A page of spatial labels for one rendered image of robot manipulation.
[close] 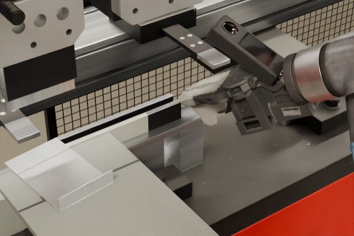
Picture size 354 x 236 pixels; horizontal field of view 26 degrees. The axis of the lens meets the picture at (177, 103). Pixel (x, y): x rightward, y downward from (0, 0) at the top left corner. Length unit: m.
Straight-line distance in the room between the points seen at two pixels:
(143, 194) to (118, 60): 0.45
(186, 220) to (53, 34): 0.28
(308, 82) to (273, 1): 0.57
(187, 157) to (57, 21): 0.37
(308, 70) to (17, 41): 0.38
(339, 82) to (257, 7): 0.57
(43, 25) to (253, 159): 0.47
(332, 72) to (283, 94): 0.10
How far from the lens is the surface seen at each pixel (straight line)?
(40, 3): 0.91
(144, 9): 1.00
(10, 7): 0.87
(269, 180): 1.21
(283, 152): 1.27
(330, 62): 1.01
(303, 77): 1.03
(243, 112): 1.11
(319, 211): 1.32
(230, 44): 1.06
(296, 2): 1.62
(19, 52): 0.93
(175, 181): 1.16
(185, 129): 1.17
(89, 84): 1.38
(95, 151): 1.06
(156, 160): 1.17
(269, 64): 1.06
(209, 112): 1.13
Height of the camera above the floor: 1.65
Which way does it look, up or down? 35 degrees down
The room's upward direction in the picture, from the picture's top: straight up
